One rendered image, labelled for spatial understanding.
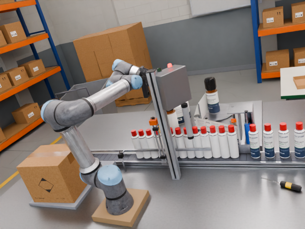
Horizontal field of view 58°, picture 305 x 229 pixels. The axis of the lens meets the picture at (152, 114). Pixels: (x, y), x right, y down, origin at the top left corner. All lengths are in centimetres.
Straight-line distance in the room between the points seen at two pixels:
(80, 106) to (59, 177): 57
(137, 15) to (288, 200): 544
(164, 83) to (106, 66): 389
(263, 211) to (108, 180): 75
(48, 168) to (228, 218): 99
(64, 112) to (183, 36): 503
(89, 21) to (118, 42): 213
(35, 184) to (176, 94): 99
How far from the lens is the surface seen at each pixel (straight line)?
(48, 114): 134
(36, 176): 179
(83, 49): 536
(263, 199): 151
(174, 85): 143
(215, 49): 602
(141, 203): 157
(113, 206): 152
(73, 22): 729
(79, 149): 144
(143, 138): 177
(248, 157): 170
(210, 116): 219
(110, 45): 508
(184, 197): 157
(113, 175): 143
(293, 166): 168
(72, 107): 126
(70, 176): 173
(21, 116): 577
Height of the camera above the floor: 185
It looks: 23 degrees down
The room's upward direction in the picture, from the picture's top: 14 degrees counter-clockwise
